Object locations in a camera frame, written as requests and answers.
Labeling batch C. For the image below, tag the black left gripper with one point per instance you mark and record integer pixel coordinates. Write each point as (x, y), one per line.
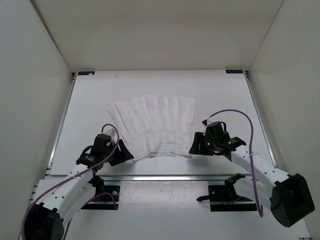
(123, 154)

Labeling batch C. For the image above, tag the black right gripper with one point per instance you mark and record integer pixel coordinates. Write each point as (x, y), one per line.
(197, 148)

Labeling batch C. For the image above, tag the white pleated skirt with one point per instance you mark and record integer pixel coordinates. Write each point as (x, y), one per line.
(155, 125)

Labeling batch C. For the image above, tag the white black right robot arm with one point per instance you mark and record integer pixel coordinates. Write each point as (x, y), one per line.
(287, 196)

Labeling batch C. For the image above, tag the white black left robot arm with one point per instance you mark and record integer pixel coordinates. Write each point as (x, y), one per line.
(49, 215)

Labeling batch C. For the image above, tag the right dark corner label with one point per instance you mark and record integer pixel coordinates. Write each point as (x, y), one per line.
(234, 71)

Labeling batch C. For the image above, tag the dark corner label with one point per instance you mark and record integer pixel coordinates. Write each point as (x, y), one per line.
(86, 73)
(234, 71)

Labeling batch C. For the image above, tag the left dark corner label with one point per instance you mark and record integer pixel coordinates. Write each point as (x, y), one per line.
(86, 73)

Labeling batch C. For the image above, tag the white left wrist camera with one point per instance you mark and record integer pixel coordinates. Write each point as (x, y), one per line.
(111, 132)

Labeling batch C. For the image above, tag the aluminium table edge rail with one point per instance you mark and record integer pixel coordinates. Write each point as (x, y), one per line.
(165, 178)

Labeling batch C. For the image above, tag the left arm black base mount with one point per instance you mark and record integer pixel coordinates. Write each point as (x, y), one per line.
(106, 197)

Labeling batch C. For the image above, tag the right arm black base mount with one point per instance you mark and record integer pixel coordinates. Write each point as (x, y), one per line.
(223, 197)

